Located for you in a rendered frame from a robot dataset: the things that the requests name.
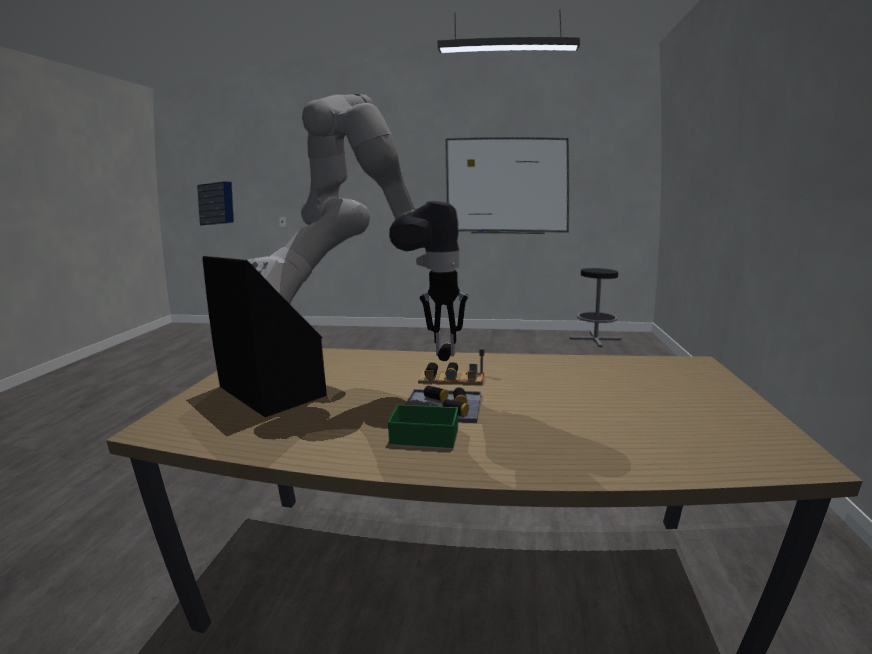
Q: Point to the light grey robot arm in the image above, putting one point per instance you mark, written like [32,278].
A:
[331,220]

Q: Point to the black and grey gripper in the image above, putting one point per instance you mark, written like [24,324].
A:
[443,290]

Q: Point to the green open box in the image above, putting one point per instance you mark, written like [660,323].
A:
[427,435]

